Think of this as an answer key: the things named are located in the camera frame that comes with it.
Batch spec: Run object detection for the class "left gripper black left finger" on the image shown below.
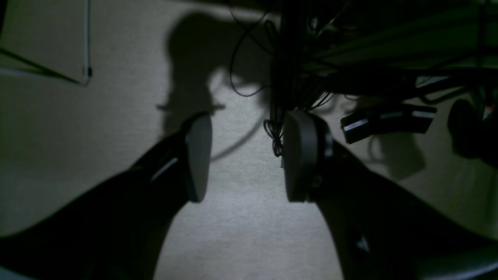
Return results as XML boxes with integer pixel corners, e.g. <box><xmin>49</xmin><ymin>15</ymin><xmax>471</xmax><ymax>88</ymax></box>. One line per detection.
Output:
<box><xmin>1</xmin><ymin>112</ymin><xmax>213</xmax><ymax>280</ymax></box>

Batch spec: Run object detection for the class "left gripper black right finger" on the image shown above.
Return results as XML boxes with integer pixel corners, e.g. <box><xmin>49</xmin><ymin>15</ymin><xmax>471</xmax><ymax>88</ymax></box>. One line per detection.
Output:
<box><xmin>282</xmin><ymin>110</ymin><xmax>498</xmax><ymax>280</ymax></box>

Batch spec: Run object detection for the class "black power strip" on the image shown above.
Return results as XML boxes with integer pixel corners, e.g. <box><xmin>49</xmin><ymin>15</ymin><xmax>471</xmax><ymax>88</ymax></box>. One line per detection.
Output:
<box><xmin>341</xmin><ymin>103</ymin><xmax>437</xmax><ymax>144</ymax></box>

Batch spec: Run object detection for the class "black office chair wheel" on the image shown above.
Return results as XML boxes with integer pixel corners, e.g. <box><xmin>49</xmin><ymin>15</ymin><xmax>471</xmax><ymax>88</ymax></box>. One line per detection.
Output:
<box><xmin>447</xmin><ymin>99</ymin><xmax>484</xmax><ymax>158</ymax></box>

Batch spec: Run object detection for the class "white metal frame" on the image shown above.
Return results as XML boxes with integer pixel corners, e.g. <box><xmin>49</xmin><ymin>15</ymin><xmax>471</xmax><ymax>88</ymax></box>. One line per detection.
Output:
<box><xmin>0</xmin><ymin>0</ymin><xmax>93</xmax><ymax>87</ymax></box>

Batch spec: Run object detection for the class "black cable bundle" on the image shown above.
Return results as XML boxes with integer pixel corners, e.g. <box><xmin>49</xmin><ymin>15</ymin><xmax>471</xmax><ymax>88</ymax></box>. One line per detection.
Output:
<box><xmin>229</xmin><ymin>0</ymin><xmax>339</xmax><ymax>158</ymax></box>

